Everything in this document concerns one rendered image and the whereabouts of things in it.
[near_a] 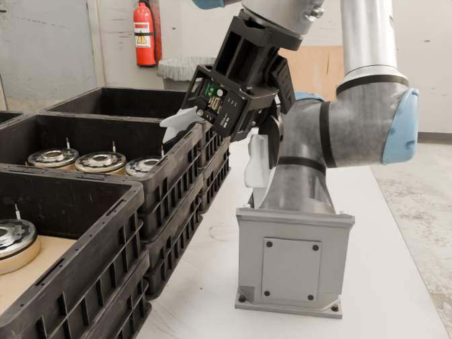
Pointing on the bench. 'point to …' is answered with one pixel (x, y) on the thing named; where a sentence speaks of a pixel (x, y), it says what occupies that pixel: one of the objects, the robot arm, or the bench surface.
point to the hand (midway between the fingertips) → (210, 174)
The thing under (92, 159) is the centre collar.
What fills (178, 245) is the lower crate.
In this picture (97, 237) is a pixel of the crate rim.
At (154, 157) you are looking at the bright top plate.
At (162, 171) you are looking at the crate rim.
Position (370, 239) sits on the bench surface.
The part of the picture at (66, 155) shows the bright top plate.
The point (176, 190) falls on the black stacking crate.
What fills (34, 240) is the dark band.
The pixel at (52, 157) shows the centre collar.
